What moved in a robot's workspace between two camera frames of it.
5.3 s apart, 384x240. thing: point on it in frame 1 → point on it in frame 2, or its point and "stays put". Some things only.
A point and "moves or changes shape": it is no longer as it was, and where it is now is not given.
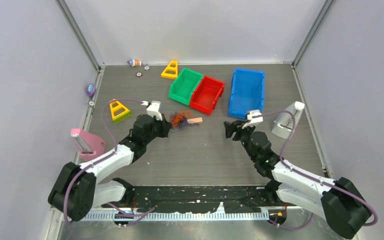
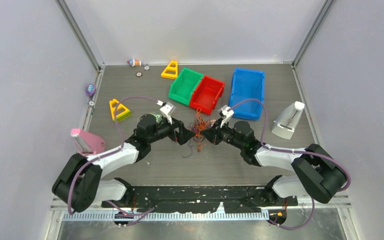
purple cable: [183, 123] moves or changes shape
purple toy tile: [91, 89] stays put
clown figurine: [133, 62] stays put
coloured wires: [175, 120] moves or changes shape
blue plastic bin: [247, 93] stays put
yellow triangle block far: [165, 75] stays put
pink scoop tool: [89, 146] stays put
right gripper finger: [231, 127] → [210, 134]
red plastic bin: [206, 94] stays put
